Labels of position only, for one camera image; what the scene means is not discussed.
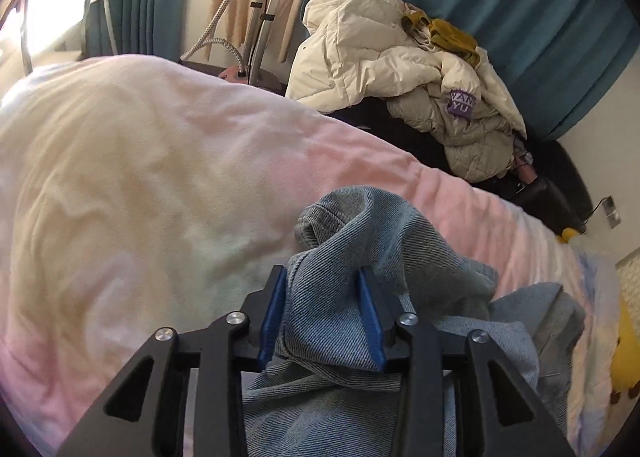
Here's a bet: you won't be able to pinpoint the mustard yellow garment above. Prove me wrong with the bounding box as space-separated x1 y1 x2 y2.
402 10 481 68

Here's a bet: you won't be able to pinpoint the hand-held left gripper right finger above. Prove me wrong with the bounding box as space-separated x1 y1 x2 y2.
356 267 577 457

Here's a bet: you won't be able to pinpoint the garment steamer stand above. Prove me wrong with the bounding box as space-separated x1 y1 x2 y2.
180 0 306 85

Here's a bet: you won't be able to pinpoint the grey jacket with purple label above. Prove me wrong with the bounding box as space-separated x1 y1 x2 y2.
387 82 518 183

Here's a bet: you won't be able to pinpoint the blue denim jeans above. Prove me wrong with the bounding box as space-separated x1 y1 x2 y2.
240 186 587 457

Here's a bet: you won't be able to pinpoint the cream down jacket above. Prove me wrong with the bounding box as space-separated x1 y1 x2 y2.
285 0 528 138

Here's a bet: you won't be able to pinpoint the yellow pillow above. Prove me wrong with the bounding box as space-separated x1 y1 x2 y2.
559 226 640 394

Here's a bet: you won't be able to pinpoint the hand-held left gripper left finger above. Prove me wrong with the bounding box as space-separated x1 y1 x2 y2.
55 264 288 457

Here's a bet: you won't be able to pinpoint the grey wall socket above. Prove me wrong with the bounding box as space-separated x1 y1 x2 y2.
592 194 623 228

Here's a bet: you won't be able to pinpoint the wide teal curtain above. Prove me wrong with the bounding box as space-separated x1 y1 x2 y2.
300 0 636 140

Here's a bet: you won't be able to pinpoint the pastel tie-dye duvet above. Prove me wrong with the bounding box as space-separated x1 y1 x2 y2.
0 53 626 457

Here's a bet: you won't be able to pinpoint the black sofa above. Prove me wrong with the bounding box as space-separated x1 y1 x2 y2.
320 97 591 233

